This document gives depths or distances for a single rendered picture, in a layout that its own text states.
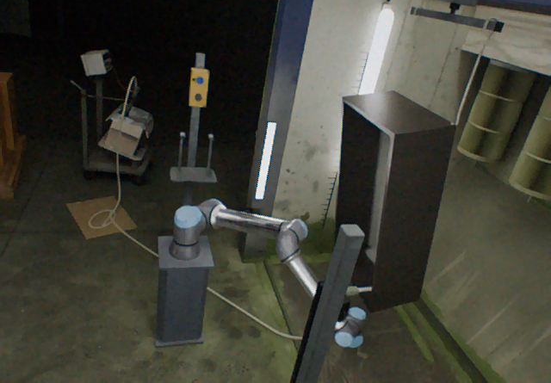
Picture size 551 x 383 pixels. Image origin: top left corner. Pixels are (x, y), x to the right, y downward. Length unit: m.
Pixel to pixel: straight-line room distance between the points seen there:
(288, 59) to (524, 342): 2.37
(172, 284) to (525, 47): 2.63
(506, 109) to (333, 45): 1.32
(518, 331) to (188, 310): 2.11
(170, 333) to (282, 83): 1.80
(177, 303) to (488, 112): 2.51
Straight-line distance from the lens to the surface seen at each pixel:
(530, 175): 3.01
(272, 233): 2.24
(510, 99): 3.30
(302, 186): 3.25
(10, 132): 5.03
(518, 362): 3.10
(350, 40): 2.99
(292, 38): 2.84
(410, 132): 2.04
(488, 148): 3.38
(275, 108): 2.92
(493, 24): 2.12
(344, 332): 2.18
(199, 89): 2.93
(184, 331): 2.79
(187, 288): 2.54
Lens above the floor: 2.16
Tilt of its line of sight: 26 degrees down
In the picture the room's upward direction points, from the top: 11 degrees clockwise
